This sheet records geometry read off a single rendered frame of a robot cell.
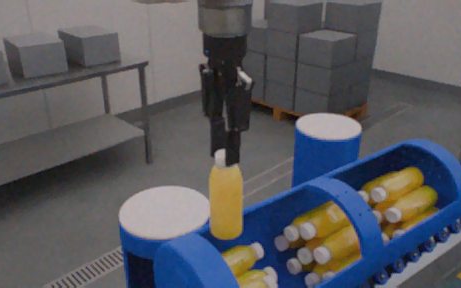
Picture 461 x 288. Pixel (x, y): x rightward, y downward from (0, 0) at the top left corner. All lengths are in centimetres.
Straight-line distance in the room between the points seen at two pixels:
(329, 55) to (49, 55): 236
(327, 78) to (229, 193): 349
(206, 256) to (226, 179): 16
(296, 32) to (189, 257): 366
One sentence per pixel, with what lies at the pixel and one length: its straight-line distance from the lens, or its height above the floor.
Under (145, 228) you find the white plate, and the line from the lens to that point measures 130.
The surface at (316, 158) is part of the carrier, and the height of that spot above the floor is 93.
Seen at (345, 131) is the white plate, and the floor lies 104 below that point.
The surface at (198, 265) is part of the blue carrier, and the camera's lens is 87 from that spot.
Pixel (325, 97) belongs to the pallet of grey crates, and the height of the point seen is 39.
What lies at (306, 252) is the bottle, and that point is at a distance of 116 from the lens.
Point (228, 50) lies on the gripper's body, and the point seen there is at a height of 163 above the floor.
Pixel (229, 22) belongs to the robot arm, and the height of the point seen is 167.
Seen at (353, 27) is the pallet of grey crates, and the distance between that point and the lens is 451.
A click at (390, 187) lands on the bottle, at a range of 132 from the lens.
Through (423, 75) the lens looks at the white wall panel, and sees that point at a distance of 610.
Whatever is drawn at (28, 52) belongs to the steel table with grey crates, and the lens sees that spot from 329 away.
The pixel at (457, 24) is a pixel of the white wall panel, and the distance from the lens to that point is 587.
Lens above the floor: 179
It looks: 26 degrees down
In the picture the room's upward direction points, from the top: straight up
